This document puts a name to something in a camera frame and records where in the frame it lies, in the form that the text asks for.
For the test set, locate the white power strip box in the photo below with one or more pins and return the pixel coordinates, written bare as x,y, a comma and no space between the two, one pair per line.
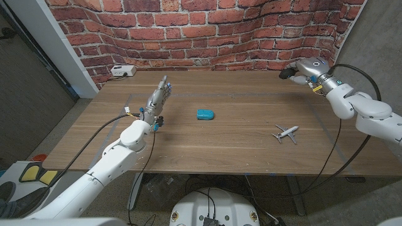
123,70

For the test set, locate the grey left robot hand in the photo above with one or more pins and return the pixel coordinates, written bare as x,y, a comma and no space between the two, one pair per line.
156,101

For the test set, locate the black rubber air blower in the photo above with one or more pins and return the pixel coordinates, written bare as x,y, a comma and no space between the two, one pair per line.
285,73

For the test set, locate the white door frame post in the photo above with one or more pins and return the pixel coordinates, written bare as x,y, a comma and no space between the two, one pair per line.
53,40

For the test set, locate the clear plastic bag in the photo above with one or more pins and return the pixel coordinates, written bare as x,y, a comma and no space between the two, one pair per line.
163,188

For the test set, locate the person leg and shoe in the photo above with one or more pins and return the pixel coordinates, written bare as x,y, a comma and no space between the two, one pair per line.
22,204

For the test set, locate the teal toy car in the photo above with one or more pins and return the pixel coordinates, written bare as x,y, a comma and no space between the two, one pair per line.
205,114

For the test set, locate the red brick printed backdrop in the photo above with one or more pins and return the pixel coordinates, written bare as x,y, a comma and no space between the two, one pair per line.
201,34

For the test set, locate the grey tape outline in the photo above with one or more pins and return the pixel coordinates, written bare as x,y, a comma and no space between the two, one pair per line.
201,94

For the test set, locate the red round floor object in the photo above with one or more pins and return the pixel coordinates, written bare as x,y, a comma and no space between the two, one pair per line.
39,157

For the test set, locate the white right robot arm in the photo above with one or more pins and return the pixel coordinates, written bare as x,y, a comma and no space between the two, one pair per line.
370,114

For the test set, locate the white board with yellow shapes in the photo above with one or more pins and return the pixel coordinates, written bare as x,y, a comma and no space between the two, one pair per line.
34,174

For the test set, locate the white robot torso base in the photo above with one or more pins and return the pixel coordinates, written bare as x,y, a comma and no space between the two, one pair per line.
194,210

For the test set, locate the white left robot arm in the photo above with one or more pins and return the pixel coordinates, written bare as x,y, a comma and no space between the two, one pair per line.
100,172

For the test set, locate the white blue toy airplane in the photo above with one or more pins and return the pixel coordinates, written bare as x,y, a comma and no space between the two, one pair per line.
286,133

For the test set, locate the grey table leg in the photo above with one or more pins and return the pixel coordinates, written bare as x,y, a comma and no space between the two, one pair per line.
296,194

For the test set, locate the white table leg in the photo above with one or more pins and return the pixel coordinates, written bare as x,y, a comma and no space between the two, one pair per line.
134,191

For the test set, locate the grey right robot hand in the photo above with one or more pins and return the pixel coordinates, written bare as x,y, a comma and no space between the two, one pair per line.
314,70

